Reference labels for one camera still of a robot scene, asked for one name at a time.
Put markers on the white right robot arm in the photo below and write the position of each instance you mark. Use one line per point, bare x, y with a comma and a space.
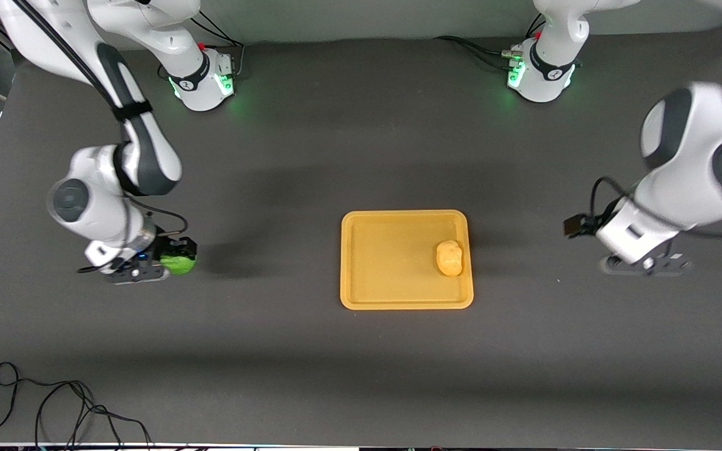
141, 150

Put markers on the green apple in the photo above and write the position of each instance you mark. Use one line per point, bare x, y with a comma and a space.
179, 264

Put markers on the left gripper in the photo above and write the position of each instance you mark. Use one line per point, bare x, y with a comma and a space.
577, 225

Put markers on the yellow potato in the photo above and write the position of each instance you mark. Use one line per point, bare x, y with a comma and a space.
449, 258

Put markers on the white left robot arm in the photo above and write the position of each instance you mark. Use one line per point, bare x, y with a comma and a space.
706, 163

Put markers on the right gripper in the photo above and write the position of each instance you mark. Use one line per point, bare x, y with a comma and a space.
172, 247

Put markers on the yellow plastic tray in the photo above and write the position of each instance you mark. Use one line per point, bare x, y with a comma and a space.
392, 260

